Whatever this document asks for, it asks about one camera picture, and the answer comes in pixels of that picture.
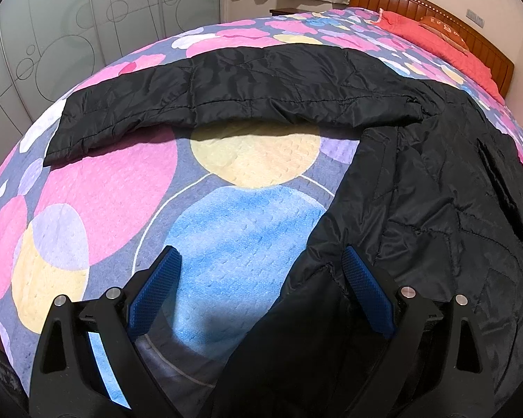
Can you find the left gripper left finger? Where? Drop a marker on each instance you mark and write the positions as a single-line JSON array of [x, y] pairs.
[[66, 379]]

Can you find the orange embroidered pillow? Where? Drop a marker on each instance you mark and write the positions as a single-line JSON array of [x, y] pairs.
[[444, 31]]

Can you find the red blanket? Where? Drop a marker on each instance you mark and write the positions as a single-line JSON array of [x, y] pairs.
[[461, 59]]

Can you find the dark wooden nightstand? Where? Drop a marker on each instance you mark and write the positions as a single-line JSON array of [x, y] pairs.
[[286, 11]]

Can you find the wooden headboard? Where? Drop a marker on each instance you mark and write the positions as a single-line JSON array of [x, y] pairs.
[[501, 68]]

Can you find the wall switch panel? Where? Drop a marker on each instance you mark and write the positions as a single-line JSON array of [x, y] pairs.
[[475, 18]]

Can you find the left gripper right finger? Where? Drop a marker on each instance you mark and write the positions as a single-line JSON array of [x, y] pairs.
[[434, 362]]

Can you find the frosted glass wardrobe door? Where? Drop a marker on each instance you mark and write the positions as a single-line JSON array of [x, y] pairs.
[[48, 46]]

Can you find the black quilted jacket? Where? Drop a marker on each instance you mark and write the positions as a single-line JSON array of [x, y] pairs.
[[260, 166]]

